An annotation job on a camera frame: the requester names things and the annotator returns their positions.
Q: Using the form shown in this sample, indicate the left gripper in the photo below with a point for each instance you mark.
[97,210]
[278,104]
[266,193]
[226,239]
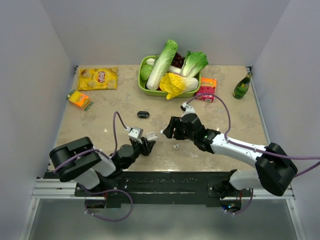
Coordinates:
[146,145]

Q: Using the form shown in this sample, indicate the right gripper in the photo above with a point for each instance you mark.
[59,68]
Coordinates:
[175,122]

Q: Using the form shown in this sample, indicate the white earbud charging case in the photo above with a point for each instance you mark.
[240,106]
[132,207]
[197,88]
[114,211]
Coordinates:
[152,136]

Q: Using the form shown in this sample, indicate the black earbud charging case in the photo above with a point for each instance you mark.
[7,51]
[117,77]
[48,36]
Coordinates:
[143,114]

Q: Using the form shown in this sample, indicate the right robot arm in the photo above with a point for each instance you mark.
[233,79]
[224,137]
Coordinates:
[274,171]

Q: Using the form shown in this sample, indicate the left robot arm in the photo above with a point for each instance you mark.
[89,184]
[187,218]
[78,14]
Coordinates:
[81,162]

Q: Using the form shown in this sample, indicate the yellow napa cabbage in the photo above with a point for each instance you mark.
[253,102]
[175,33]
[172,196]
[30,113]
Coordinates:
[175,85]

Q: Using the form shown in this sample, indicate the green plastic basin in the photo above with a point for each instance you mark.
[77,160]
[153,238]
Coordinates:
[158,93]

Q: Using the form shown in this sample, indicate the pink snack box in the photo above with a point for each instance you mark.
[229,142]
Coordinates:
[206,90]

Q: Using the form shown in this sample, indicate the green leafy lettuce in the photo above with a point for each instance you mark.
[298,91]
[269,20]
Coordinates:
[194,62]

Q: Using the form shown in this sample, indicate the green glass bottle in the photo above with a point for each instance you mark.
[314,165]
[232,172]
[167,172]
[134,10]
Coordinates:
[242,87]

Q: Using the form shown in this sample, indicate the dark red grapes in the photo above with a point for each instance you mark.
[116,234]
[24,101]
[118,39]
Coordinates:
[178,61]

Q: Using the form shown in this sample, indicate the tall napa cabbage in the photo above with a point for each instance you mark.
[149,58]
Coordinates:
[162,64]

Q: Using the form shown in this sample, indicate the small green cabbage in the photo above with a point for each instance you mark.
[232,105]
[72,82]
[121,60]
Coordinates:
[145,72]

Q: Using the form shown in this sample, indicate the white radish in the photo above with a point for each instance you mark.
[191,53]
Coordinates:
[172,69]

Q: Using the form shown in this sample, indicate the yellow chips bag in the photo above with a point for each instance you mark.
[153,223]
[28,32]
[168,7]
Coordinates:
[91,79]

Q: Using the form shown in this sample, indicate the yellow orange sponge pack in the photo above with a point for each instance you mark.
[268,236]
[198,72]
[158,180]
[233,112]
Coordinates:
[79,99]

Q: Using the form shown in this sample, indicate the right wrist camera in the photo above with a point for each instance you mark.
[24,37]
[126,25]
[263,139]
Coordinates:
[187,109]

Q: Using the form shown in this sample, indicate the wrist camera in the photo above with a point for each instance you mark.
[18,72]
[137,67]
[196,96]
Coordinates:
[187,109]
[135,134]

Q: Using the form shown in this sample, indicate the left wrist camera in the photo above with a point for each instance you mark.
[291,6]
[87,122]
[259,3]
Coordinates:
[135,134]

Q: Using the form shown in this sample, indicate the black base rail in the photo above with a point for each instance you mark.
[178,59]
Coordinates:
[147,187]

